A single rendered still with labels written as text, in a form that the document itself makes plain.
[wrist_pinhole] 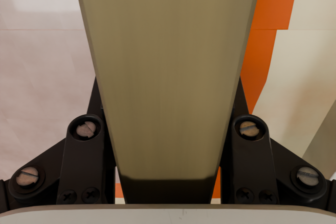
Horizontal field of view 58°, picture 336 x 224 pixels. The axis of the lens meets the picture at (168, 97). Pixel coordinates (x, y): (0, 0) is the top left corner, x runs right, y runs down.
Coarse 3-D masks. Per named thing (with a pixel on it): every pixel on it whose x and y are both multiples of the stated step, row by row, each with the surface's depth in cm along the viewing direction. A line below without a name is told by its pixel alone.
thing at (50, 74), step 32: (0, 32) 17; (32, 32) 17; (64, 32) 17; (256, 32) 17; (0, 64) 18; (32, 64) 18; (64, 64) 18; (256, 64) 18; (0, 96) 20; (32, 96) 20; (64, 96) 20; (256, 96) 20; (0, 128) 23; (32, 128) 23; (64, 128) 23; (0, 160) 26
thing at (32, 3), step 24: (0, 0) 15; (24, 0) 15; (48, 0) 15; (72, 0) 15; (264, 0) 15; (288, 0) 15; (0, 24) 16; (24, 24) 16; (48, 24) 16; (72, 24) 16; (264, 24) 16; (288, 24) 16
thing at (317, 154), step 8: (328, 112) 21; (328, 120) 21; (320, 128) 22; (328, 128) 21; (320, 136) 22; (328, 136) 21; (312, 144) 24; (320, 144) 22; (328, 144) 21; (304, 152) 25; (312, 152) 24; (320, 152) 22; (328, 152) 21; (312, 160) 24; (320, 160) 22; (328, 160) 21; (320, 168) 22; (328, 168) 21; (328, 176) 21
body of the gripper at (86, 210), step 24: (0, 216) 7; (24, 216) 7; (48, 216) 7; (72, 216) 7; (96, 216) 7; (120, 216) 7; (144, 216) 7; (168, 216) 7; (192, 216) 7; (216, 216) 7; (240, 216) 7; (264, 216) 7; (288, 216) 7; (312, 216) 7
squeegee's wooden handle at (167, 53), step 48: (96, 0) 5; (144, 0) 4; (192, 0) 4; (240, 0) 5; (96, 48) 5; (144, 48) 5; (192, 48) 5; (240, 48) 5; (144, 96) 6; (192, 96) 6; (144, 144) 7; (192, 144) 7; (144, 192) 9; (192, 192) 9
